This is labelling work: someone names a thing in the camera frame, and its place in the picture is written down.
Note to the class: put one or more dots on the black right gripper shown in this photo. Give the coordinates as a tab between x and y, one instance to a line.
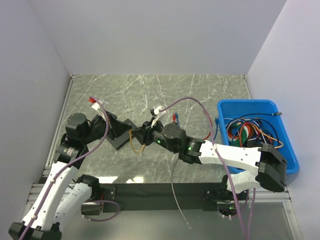
144	136

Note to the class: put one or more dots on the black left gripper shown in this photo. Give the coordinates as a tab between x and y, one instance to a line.
112	124

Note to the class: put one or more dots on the black network switch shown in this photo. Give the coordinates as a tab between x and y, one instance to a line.
118	131

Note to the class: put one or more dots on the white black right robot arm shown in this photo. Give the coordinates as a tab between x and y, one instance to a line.
262	166

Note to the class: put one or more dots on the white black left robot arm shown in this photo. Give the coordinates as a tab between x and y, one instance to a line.
51	211

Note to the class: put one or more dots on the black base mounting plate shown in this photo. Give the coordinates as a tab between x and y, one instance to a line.
189	196

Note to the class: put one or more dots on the blue plastic bin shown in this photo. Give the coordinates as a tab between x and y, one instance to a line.
253	122

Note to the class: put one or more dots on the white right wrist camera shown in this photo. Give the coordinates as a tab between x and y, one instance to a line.
157	112

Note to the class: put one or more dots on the aluminium frame rail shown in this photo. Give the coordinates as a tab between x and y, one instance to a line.
261	195

